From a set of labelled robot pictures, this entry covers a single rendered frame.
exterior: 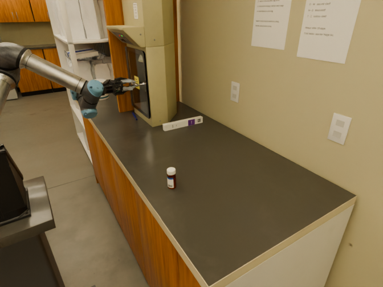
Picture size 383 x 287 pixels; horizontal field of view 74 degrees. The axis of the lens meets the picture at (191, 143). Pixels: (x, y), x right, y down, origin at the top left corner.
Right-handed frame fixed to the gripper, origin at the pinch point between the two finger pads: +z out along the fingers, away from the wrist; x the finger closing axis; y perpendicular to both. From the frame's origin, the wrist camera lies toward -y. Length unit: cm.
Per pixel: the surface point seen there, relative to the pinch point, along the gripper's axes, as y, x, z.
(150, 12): 11.9, 37.6, 9.6
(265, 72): 58, 9, 49
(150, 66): 11.1, 10.6, 7.5
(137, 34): 11.6, 27.4, 1.6
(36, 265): 59, -51, -67
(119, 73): -26.2, 2.5, 0.1
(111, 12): -25.0, 39.1, 0.3
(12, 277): 59, -52, -75
